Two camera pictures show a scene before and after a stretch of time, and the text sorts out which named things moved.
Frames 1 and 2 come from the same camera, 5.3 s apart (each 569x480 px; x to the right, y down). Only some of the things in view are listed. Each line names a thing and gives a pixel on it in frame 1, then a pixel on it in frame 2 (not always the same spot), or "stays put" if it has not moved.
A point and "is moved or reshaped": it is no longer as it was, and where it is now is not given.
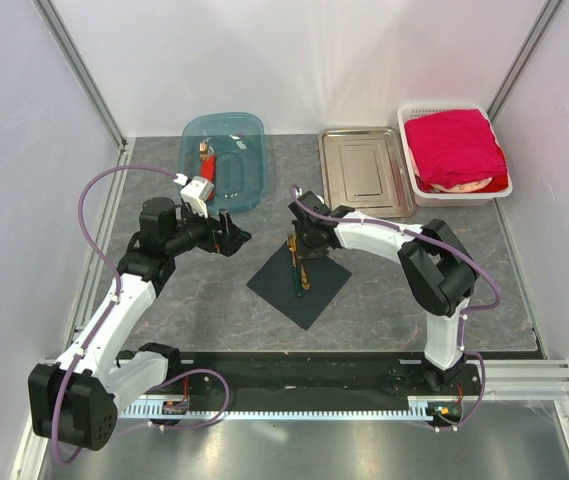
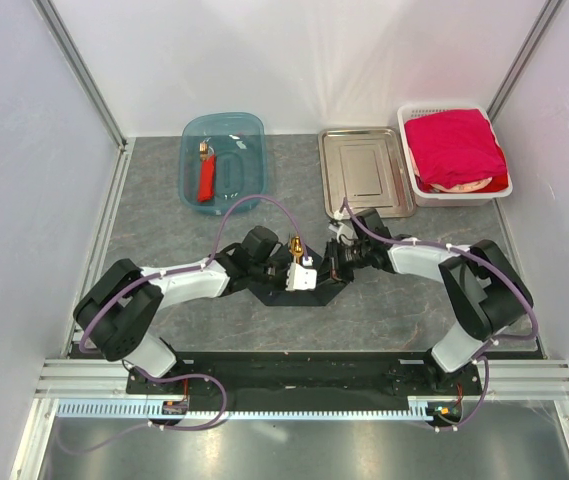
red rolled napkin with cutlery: x=207 y=161 stays put
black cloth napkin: x=275 y=283 is moved or reshaped
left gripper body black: x=200 y=234 -> x=274 y=274
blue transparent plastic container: x=238 y=143 stays put
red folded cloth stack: x=456 y=152 stays put
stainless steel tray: x=365 y=168 stays put
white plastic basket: x=450 y=199 stays put
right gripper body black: x=307 y=246 -> x=347 y=257
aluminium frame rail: x=529 y=380 stays put
